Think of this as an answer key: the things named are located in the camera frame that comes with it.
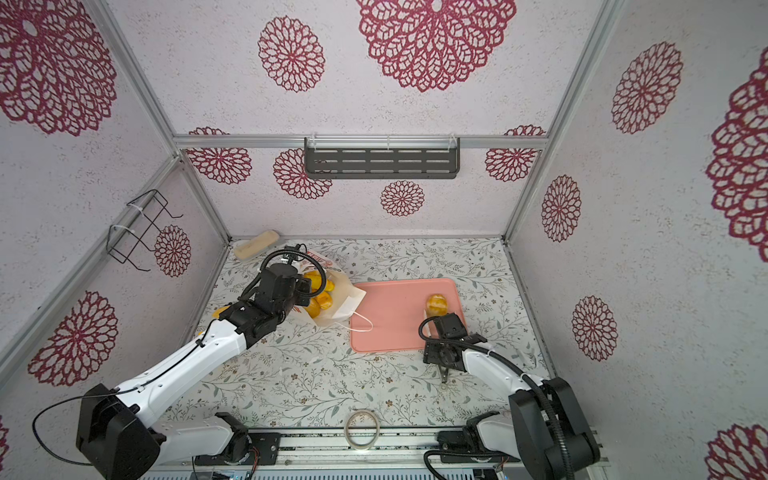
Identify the white paper gift bag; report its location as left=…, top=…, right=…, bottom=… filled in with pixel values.
left=291, top=251, right=373, bottom=333

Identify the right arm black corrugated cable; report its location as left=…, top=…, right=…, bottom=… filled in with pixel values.
left=418, top=314, right=577, bottom=480

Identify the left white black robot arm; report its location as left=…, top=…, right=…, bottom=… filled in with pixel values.
left=76, top=263, right=311, bottom=479

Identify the pink plastic tray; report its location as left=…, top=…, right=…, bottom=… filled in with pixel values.
left=350, top=278, right=464, bottom=353

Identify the round fake bread roll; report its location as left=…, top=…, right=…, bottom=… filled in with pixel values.
left=425, top=294, right=449, bottom=318

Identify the fake bread in bag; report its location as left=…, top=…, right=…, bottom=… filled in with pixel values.
left=302, top=270, right=335, bottom=319

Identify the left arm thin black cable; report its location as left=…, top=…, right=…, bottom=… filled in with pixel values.
left=31, top=320, right=217, bottom=468

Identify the black wire wall rack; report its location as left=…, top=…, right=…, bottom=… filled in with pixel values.
left=104, top=189, right=183, bottom=273

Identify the grey slotted wall shelf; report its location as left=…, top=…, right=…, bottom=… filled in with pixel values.
left=303, top=137, right=461, bottom=180

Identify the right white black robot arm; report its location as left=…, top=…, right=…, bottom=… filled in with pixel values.
left=417, top=313, right=601, bottom=479

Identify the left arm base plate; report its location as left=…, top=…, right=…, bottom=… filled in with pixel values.
left=194, top=432, right=282, bottom=466

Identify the clear tape roll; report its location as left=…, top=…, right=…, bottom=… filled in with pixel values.
left=343, top=409, right=381, bottom=451

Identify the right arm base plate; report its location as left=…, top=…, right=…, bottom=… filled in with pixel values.
left=436, top=429, right=520, bottom=463

